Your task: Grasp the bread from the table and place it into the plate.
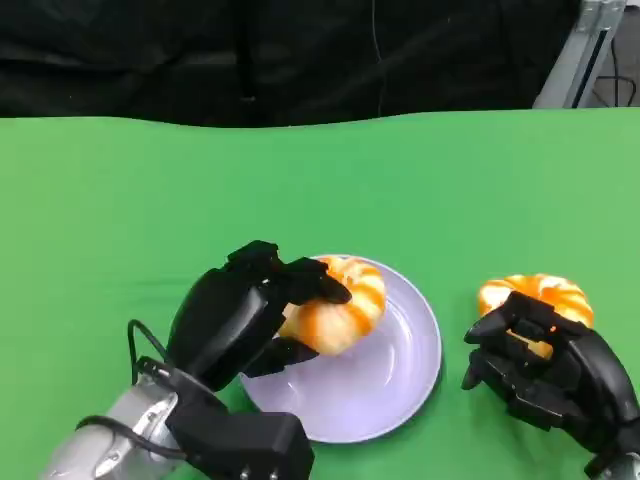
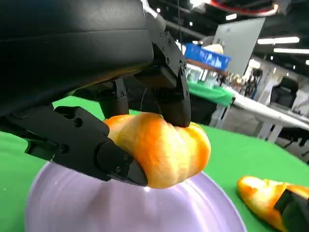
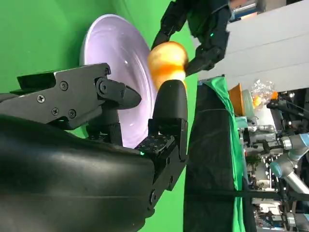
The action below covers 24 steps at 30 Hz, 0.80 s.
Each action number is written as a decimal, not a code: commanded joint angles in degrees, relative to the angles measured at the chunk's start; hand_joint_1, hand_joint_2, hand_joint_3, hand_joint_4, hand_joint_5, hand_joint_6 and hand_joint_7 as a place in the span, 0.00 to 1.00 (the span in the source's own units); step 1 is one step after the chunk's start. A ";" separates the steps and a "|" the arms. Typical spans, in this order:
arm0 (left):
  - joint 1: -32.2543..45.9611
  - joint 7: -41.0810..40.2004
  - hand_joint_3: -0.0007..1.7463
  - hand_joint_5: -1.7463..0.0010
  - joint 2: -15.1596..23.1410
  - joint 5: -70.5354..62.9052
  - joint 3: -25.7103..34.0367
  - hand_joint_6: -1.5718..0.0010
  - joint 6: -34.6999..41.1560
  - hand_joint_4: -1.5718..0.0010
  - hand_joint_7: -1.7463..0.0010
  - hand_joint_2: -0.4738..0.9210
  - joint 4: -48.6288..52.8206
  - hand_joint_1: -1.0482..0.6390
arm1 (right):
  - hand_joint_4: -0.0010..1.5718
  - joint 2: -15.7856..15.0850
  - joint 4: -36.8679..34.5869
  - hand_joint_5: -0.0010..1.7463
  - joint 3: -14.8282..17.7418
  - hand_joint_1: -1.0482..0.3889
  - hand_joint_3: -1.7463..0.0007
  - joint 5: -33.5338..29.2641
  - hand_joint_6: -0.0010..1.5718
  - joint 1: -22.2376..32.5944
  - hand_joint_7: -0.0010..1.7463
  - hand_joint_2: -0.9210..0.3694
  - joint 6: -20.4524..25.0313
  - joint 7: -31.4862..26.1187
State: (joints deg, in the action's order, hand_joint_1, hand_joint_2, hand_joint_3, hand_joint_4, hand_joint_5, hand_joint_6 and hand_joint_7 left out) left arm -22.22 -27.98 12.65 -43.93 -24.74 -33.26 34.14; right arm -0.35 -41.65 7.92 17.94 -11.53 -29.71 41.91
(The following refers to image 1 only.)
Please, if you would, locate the aluminium frame post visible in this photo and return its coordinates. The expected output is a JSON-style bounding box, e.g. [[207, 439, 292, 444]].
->
[[532, 0, 627, 109]]

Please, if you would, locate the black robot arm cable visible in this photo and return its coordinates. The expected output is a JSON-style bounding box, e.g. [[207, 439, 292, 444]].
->
[[74, 414, 189, 460], [127, 318, 172, 386]]

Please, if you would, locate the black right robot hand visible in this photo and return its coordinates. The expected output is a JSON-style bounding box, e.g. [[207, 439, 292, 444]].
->
[[460, 290, 640, 464]]

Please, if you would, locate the green table cloth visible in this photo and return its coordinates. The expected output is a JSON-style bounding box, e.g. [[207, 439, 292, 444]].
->
[[0, 107, 640, 480]]

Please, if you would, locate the thin black hanging cable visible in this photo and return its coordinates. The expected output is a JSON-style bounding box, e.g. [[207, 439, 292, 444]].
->
[[370, 0, 386, 114]]

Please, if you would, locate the black floor cable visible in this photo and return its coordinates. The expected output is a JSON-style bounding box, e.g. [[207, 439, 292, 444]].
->
[[594, 29, 637, 107]]

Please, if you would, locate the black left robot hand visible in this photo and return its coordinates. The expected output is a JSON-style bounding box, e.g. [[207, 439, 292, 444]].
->
[[166, 240, 354, 394]]

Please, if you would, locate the black curtain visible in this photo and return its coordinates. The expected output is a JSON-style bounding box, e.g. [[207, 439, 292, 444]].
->
[[0, 0, 584, 129]]

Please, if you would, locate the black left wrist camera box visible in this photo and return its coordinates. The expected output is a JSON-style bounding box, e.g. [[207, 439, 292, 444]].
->
[[164, 394, 315, 480]]

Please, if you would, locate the lilac plate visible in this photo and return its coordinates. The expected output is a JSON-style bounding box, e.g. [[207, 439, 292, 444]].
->
[[238, 254, 444, 445]]

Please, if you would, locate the orange and white bread roll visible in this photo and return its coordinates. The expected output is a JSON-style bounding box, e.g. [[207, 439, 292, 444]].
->
[[477, 273, 595, 359], [277, 255, 389, 357]]

